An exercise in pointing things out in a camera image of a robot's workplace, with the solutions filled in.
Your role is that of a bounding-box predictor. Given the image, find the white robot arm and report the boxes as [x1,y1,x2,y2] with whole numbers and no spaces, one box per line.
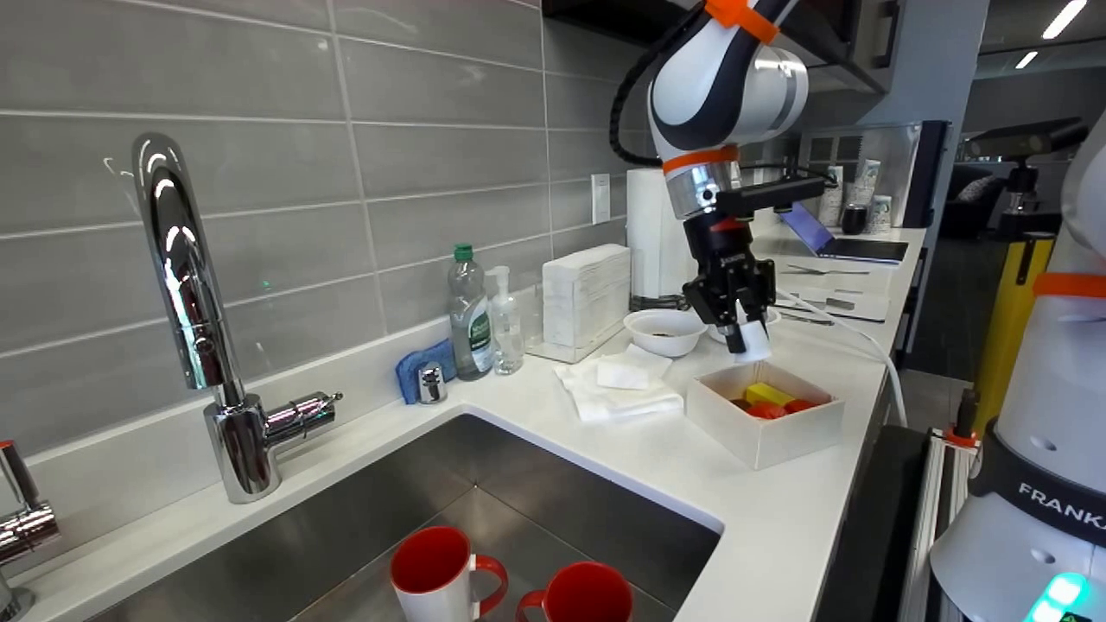
[608,0,809,353]

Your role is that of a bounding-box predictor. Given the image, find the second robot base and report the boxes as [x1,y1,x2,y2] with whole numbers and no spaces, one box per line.
[930,118,1106,622]

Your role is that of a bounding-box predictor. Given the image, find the red block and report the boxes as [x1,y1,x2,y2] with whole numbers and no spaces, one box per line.
[742,396,822,420]

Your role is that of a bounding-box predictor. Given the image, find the white cable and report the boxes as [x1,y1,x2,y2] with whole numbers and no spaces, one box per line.
[782,293,913,429]

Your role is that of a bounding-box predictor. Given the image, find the clear sanitizer bottle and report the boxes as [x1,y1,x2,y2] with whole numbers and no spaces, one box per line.
[488,266,522,375]

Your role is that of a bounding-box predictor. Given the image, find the red mug upper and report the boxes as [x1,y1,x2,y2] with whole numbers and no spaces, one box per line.
[388,524,509,622]

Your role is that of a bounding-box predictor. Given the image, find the red mug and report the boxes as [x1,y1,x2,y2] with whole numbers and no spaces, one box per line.
[388,524,509,622]
[514,558,633,622]

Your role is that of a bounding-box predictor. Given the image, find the small side tap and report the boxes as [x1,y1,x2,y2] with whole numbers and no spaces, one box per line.
[0,434,63,622]

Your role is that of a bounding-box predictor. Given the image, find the white cloth napkins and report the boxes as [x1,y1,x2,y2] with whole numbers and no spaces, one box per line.
[557,350,685,424]

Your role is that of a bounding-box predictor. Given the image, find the metal spoon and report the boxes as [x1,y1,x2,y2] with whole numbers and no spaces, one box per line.
[782,306,884,329]

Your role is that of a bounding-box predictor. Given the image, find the green cap soap bottle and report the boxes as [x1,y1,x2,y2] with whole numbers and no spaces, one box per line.
[451,243,494,379]

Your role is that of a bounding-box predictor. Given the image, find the chrome faucet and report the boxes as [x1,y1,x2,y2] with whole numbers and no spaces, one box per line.
[136,131,340,504]

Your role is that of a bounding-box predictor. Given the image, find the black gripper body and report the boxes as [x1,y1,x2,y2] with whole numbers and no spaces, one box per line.
[681,214,776,320]

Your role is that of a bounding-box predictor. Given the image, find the stainless steel sink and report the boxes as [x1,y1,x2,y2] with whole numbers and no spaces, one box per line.
[83,412,723,622]

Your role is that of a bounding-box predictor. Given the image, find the blue sponge holder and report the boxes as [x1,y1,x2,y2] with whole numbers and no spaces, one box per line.
[395,338,458,404]

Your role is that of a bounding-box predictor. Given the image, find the wooden box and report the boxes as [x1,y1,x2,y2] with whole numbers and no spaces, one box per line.
[688,363,845,469]

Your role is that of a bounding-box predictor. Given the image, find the small white cup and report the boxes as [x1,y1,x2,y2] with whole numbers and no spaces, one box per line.
[736,320,772,363]

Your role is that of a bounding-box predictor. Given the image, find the red mug lower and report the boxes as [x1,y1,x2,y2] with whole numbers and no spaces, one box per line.
[514,558,633,622]

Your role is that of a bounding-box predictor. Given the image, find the paper towel roll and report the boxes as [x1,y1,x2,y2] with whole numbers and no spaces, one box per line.
[627,169,696,298]

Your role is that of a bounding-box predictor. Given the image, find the white bowl with coffee beans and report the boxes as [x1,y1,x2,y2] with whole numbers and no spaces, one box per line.
[621,306,707,360]

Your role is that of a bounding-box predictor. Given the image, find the clear napkin holder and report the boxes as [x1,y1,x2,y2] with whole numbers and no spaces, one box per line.
[533,245,631,363]

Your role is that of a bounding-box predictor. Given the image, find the yellow block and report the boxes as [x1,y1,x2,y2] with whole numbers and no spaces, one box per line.
[739,379,794,406]

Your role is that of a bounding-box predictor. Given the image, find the laptop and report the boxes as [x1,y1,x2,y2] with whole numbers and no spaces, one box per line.
[778,205,905,261]

